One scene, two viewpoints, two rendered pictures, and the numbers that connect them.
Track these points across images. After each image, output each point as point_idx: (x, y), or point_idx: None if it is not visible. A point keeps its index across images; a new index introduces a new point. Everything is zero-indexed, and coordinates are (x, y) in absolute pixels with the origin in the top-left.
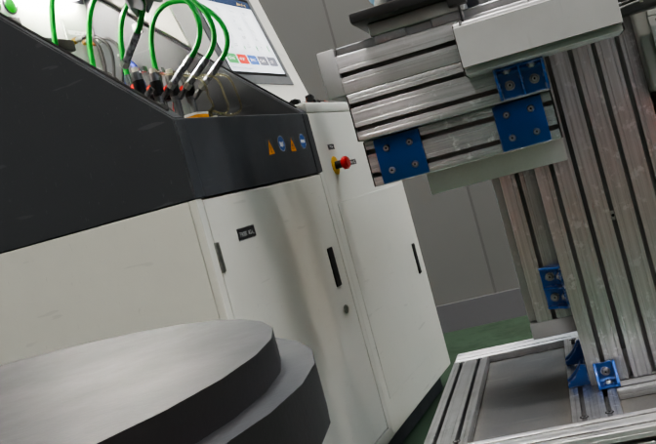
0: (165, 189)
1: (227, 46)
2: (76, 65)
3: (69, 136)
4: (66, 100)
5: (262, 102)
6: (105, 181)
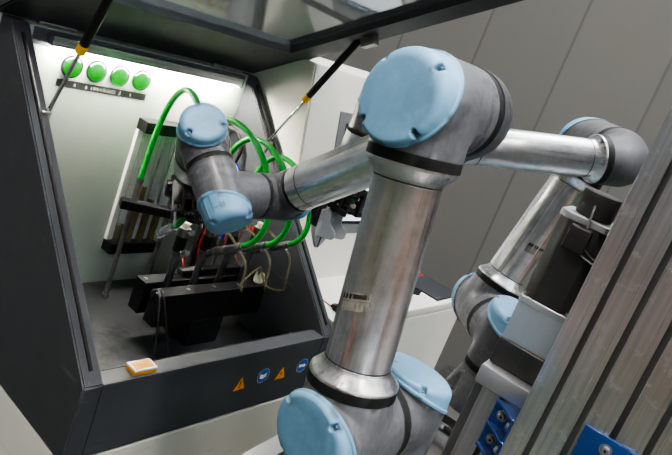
0: (49, 429)
1: (300, 240)
2: (55, 259)
3: (24, 304)
4: (37, 276)
5: (304, 297)
6: (24, 368)
